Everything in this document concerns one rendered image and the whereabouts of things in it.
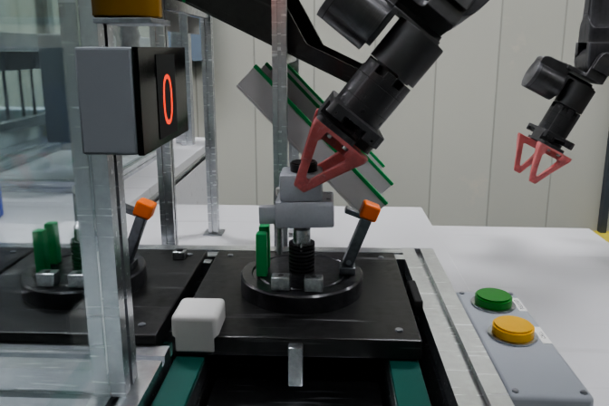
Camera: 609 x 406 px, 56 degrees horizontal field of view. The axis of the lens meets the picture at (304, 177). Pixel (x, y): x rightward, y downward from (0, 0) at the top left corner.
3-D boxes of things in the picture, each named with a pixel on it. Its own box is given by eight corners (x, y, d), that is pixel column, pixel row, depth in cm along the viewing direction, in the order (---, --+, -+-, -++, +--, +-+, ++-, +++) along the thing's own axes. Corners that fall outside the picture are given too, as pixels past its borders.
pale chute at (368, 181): (374, 200, 97) (393, 183, 96) (365, 222, 85) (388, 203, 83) (260, 81, 97) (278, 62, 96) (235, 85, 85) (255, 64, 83)
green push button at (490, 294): (505, 303, 66) (506, 286, 65) (516, 319, 62) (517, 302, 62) (469, 303, 66) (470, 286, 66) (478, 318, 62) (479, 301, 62)
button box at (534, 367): (510, 338, 68) (515, 290, 67) (587, 461, 48) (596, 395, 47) (451, 337, 69) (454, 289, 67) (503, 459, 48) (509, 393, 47)
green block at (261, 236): (267, 273, 65) (267, 231, 64) (266, 276, 64) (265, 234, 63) (257, 273, 65) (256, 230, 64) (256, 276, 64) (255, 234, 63)
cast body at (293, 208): (333, 216, 66) (333, 156, 64) (333, 227, 62) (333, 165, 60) (262, 217, 67) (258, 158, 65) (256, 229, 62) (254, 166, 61)
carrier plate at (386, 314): (393, 266, 78) (394, 251, 77) (421, 360, 54) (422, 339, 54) (218, 264, 79) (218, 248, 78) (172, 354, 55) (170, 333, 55)
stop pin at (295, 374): (303, 380, 55) (303, 342, 54) (303, 387, 54) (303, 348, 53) (288, 379, 55) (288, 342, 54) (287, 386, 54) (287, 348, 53)
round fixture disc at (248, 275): (359, 265, 73) (359, 250, 72) (366, 315, 59) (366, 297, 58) (249, 264, 73) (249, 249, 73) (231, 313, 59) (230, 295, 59)
